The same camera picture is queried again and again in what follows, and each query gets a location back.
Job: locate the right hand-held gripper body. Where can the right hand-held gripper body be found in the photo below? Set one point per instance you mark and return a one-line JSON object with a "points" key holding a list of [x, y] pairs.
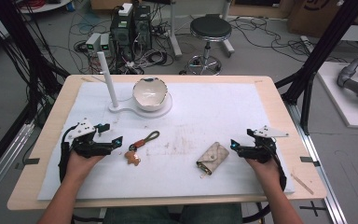
{"points": [[261, 149]]}

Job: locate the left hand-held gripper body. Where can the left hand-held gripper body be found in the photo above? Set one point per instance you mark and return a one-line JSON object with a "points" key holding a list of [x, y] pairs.
{"points": [[87, 146]]}

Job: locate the beige key pouch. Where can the beige key pouch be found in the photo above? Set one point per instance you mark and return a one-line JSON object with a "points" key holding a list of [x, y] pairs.
{"points": [[213, 157]]}

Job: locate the person's left hand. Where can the person's left hand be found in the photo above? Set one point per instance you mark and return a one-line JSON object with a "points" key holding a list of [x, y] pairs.
{"points": [[80, 166]]}

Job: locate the person's right hand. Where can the person's right hand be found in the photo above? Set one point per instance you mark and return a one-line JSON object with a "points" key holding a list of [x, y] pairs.
{"points": [[265, 172]]}

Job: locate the white stand with pole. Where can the white stand with pole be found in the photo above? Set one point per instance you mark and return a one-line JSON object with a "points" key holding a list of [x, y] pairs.
{"points": [[109, 81]]}

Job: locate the black tape strip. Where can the black tape strip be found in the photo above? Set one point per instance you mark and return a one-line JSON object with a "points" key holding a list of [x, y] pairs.
{"points": [[309, 160], [31, 161]]}

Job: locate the thin wooden stick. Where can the thin wooden stick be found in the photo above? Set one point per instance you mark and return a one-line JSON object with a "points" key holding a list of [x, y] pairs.
{"points": [[302, 184]]}

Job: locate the white shell-shaped bowl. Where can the white shell-shaped bowl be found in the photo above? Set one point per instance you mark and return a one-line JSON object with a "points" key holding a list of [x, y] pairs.
{"points": [[149, 95]]}

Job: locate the white power supply unit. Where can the white power supply unit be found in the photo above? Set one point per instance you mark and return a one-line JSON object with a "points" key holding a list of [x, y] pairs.
{"points": [[92, 43], [105, 43]]}

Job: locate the white platform board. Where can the white platform board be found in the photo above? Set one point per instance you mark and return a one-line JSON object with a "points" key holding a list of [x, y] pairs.
{"points": [[338, 105]]}

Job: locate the black computer tower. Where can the black computer tower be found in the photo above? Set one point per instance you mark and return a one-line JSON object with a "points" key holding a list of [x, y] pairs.
{"points": [[143, 28], [121, 34]]}

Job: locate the grey table leg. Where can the grey table leg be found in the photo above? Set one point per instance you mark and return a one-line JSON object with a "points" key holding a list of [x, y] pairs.
{"points": [[227, 40], [174, 31]]}

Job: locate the black round stool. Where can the black round stool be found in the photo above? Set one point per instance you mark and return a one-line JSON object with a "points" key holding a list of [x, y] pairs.
{"points": [[210, 28]]}

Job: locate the white box on computer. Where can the white box on computer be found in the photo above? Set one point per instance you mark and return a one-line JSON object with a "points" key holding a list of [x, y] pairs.
{"points": [[125, 9]]}

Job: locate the cardboard box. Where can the cardboard box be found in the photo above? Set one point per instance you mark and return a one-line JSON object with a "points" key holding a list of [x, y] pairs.
{"points": [[313, 17]]}

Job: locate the aluminium rail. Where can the aluminium rail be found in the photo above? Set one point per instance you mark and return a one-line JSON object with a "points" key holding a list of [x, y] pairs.
{"points": [[3, 165], [323, 174]]}

